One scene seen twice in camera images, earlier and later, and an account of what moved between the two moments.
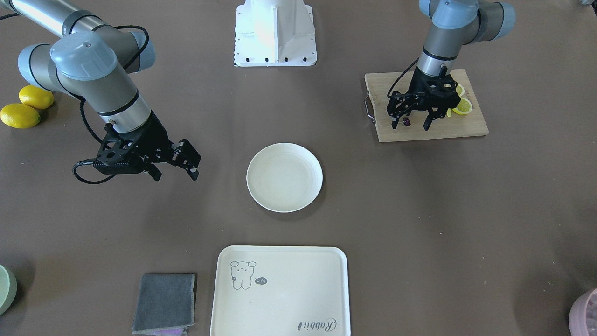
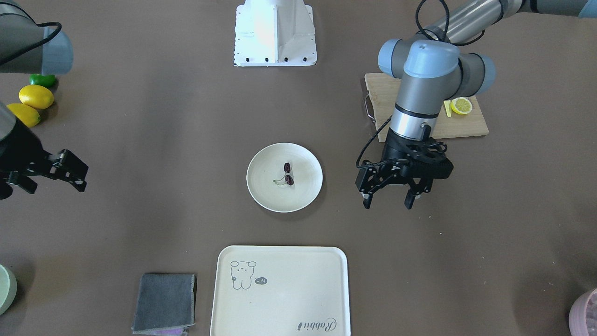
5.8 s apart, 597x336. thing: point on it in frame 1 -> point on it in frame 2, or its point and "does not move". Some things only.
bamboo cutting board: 379,86 does not move
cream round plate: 284,177 does not move
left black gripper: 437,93 -> 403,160
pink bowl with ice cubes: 583,315 does not move
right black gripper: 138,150 -> 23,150
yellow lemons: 19,116 does not move
